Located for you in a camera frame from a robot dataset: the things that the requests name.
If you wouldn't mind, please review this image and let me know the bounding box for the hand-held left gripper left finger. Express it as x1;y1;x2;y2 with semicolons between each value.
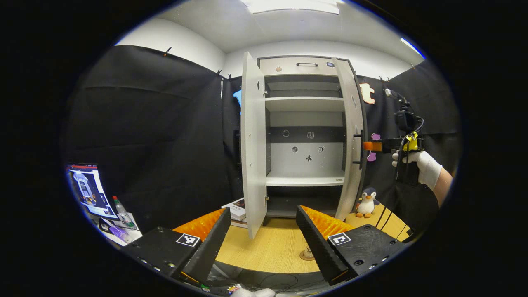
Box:
122;207;232;285

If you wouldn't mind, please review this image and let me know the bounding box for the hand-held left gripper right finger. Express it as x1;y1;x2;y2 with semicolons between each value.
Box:
295;205;407;286

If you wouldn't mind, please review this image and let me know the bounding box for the grey cabinet door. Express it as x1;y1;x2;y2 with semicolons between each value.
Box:
332;58;368;222
240;52;269;240

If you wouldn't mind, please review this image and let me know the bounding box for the grey cabinet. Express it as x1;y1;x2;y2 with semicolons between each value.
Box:
258;56;358;219

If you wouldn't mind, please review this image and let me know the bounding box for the grey cabinet shelf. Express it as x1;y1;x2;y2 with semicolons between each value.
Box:
266;176;345;187
265;97;345;113

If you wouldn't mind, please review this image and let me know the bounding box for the small green capped bottle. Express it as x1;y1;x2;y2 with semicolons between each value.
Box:
112;196;135;228

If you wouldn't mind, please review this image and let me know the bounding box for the grey cabinet drawer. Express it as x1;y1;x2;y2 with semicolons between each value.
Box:
259;57;339;77

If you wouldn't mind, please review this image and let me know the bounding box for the white covered book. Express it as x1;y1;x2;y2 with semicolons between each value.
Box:
220;197;247;222

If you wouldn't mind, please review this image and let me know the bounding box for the penguin plush toy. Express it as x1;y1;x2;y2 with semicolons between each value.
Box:
356;187;380;219

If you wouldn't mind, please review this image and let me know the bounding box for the narrow ceiling light panel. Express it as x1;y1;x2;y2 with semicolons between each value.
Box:
400;38;426;59

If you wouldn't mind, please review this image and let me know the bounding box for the purple plastic item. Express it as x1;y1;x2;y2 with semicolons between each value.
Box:
108;225;133;244

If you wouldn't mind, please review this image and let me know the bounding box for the computer monitor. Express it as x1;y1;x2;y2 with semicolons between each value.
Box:
66;164;119;219

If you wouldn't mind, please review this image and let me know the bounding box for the large ceiling light panel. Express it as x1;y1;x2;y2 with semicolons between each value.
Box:
241;0;341;15

